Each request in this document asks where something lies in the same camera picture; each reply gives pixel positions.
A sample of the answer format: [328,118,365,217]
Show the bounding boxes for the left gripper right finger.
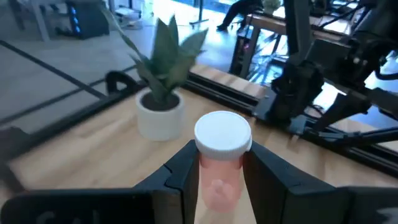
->
[243,142,343,224]

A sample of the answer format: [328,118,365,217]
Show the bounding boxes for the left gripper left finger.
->
[133,140,200,224]

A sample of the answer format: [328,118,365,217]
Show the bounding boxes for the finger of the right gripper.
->
[313,93,373,131]

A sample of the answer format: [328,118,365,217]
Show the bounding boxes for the pink medicine bottle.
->
[193,110,253,214]

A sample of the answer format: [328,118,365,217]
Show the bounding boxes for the snake plant white pot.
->
[99,6,209,142]

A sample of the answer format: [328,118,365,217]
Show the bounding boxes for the background wooden table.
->
[229,12,352,80]

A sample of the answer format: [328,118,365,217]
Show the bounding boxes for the small potted table plant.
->
[262,0,282,16]

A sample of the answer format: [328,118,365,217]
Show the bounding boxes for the person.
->
[216,0,265,32]

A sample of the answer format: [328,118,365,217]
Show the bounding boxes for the dark cabinet blue lights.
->
[65,0,110,40]

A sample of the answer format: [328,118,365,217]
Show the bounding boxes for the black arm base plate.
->
[252,88,312,131]

